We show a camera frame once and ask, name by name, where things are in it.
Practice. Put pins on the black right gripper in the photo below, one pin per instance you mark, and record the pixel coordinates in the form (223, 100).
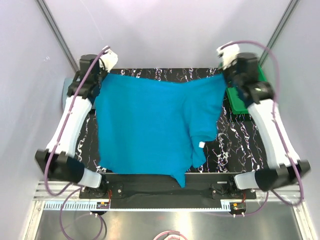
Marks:
(226, 71)

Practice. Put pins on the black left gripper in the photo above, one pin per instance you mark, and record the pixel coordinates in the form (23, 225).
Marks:
(105, 72)

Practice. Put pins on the bright blue t shirt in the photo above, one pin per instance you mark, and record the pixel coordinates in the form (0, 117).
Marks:
(155, 127)

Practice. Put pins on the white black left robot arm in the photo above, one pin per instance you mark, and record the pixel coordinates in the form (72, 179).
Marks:
(58, 160)

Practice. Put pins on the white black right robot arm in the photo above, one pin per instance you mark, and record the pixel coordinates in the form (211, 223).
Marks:
(284, 166)

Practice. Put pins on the folded light blue t shirt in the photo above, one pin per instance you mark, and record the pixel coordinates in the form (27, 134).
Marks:
(66, 84)

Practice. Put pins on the green plastic bin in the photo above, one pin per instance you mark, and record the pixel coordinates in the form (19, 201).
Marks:
(237, 105)

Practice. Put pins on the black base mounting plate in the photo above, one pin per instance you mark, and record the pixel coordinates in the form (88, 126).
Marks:
(191, 179)

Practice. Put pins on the left orange connector block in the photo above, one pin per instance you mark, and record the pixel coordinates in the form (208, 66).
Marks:
(103, 205)

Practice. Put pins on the orange connector block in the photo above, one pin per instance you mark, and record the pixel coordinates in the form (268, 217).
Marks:
(238, 206)
(103, 205)

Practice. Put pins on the right orange connector block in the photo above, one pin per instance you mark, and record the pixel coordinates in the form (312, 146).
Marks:
(238, 206)

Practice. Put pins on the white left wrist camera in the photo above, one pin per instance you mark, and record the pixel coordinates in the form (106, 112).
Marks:
(108, 60)

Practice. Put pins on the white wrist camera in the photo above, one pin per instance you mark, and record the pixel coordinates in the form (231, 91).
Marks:
(108, 60)
(227, 54)

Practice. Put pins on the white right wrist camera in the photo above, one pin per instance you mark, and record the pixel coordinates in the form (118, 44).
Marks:
(227, 54)

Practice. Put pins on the aluminium frame rail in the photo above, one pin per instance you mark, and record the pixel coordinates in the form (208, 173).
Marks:
(120, 190)

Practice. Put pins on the white slotted cable duct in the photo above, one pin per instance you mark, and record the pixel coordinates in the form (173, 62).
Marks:
(116, 205)

